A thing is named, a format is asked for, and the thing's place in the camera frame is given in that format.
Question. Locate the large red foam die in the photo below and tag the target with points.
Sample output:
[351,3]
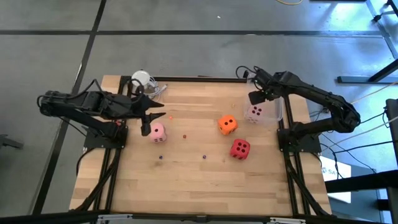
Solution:
[240,149]

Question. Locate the black chair base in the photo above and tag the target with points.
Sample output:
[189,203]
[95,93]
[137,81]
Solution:
[9,141]

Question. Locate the white printed sign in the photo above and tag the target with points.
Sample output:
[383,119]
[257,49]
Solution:
[337,174]

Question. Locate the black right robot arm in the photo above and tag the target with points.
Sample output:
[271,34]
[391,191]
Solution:
[326,102]

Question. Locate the black table leg frame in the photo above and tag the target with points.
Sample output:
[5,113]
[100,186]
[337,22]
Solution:
[382,73]

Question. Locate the clear plastic bin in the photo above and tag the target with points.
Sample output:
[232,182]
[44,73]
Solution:
[278,113]

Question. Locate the black aluminium table frame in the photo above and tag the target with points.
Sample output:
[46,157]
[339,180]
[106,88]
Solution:
[202,79]

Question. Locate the large orange foam die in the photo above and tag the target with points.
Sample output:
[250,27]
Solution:
[227,125]

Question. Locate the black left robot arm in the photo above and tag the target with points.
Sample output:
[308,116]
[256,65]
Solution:
[77,102]

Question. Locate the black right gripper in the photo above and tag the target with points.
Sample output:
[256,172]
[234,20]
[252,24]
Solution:
[258,96]

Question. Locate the large pink foam die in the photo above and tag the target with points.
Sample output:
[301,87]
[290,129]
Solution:
[158,133]
[255,113]

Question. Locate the black equipment stand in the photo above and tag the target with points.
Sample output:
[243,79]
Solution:
[392,124]

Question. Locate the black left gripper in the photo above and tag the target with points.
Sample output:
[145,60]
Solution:
[130,107]

